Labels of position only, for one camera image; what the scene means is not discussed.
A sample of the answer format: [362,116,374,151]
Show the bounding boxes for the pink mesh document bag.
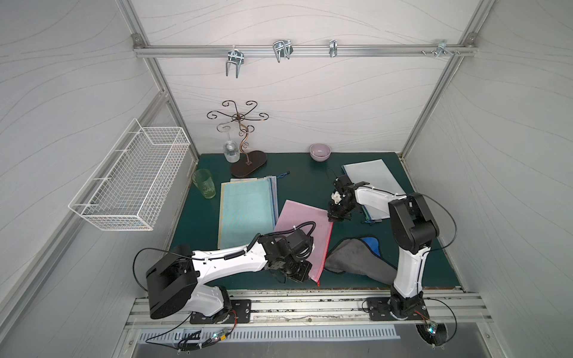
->
[274,200,334,283]

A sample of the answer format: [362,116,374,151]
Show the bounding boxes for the blue zipper document bag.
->
[342,160,406,222]

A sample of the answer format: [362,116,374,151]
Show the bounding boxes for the grey blue microfibre cloth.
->
[324,237,397,285]

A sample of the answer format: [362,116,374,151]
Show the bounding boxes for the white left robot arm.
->
[146,225,314,324]

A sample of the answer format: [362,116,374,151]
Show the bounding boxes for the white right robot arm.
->
[328,175,440,320]

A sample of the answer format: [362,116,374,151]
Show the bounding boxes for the teal mesh document bag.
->
[218,178,276,249]

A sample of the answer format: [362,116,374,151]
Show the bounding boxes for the lilac ceramic bowl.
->
[309,143,332,163]

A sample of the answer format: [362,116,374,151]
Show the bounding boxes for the dark oval stand base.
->
[207,99,270,179]

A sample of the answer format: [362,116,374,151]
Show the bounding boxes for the green plastic cup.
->
[192,169,216,199]

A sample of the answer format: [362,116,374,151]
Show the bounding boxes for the hanging wine glass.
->
[217,123,240,163]

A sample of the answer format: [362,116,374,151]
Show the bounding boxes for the white vent strip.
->
[138,325,401,347]

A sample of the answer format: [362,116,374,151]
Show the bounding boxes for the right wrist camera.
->
[331,191,341,203]

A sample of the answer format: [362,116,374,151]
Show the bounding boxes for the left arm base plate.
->
[190,299,252,325]

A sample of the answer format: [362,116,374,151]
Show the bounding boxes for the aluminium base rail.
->
[124,289,493,330]

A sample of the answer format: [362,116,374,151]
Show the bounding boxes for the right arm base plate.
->
[363,295,430,322]

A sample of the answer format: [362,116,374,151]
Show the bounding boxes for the white wire basket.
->
[68,119,190,231]

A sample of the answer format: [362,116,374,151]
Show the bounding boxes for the aluminium top cross rail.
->
[134,43,478,58]

